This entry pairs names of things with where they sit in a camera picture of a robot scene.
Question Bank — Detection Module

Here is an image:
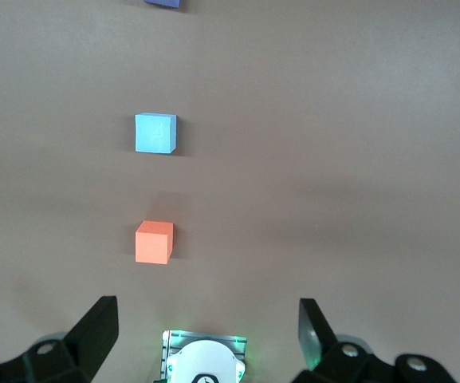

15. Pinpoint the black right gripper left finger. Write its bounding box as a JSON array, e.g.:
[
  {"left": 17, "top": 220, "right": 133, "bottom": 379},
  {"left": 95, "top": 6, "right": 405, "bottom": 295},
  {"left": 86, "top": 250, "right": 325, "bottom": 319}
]
[{"left": 0, "top": 295, "right": 119, "bottom": 383}]

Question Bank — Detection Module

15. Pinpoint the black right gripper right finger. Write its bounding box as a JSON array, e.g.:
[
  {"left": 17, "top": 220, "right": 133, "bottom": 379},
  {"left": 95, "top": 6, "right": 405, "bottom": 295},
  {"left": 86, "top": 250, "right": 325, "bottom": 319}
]
[{"left": 295, "top": 298, "right": 454, "bottom": 383}]

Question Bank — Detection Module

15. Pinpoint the light blue foam cube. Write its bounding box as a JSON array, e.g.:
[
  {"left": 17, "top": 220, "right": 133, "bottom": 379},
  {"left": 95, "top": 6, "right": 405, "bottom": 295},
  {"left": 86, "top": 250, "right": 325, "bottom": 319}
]
[{"left": 134, "top": 113, "right": 178, "bottom": 155}]

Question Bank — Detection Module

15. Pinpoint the orange foam cube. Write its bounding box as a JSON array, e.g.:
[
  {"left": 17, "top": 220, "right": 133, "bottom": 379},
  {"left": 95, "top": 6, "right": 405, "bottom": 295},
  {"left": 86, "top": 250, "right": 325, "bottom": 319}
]
[{"left": 135, "top": 220, "right": 174, "bottom": 265}]

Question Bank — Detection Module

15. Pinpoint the brown paper table cover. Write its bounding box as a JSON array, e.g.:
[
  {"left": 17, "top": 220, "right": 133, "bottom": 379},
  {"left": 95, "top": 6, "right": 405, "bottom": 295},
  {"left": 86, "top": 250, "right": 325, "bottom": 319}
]
[{"left": 0, "top": 0, "right": 460, "bottom": 383}]

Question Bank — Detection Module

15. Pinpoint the purple foam cube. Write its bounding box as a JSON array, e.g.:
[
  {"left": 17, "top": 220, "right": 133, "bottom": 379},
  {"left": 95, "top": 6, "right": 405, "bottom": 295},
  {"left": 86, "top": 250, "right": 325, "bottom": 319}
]
[{"left": 141, "top": 0, "right": 183, "bottom": 9}]

